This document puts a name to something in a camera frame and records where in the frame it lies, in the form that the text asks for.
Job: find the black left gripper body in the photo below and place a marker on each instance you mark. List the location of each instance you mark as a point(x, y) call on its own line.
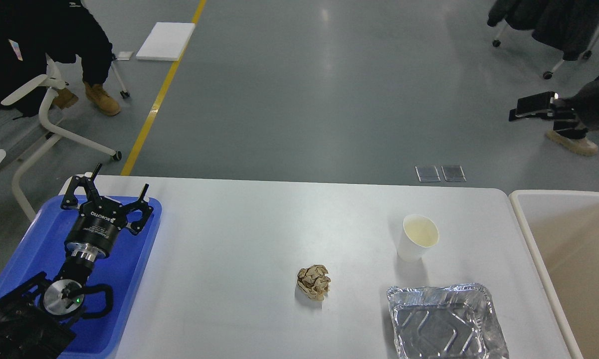
point(99, 223)

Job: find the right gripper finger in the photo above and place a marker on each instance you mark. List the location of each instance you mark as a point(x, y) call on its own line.
point(563, 116)
point(544, 102)

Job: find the white paper cup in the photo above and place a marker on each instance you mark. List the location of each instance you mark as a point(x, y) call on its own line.
point(418, 235)

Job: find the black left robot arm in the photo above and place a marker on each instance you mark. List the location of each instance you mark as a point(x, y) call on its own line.
point(70, 284)

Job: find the person in black trousers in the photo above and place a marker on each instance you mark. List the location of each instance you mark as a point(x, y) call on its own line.
point(574, 138)

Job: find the blue plastic tray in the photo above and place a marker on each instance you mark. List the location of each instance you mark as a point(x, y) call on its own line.
point(42, 249)

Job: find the rolling rack with dark coats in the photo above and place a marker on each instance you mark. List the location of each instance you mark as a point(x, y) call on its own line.
point(570, 26)

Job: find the beige plastic bin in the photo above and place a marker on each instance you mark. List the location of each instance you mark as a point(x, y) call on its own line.
point(561, 229)

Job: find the right floor metal plate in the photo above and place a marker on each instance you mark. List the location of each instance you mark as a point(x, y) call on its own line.
point(453, 173)

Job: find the floor metal plate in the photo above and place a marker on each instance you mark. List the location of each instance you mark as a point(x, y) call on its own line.
point(427, 173)
point(453, 173)

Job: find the white office chair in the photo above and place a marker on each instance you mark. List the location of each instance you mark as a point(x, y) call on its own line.
point(52, 81)

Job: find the left floor metal plate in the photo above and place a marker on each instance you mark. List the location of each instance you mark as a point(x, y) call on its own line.
point(427, 173)

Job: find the small floor plate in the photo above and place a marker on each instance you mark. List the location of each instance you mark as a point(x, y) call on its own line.
point(123, 55)

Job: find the seated person tan boots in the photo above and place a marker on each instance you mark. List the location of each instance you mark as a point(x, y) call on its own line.
point(31, 31)

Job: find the crumpled brown paper ball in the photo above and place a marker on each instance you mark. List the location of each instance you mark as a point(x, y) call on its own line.
point(314, 281)

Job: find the white foam board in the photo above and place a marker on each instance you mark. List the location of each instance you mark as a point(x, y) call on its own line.
point(166, 41)

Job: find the aluminium foil tray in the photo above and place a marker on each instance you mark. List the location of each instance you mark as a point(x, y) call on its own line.
point(454, 322)

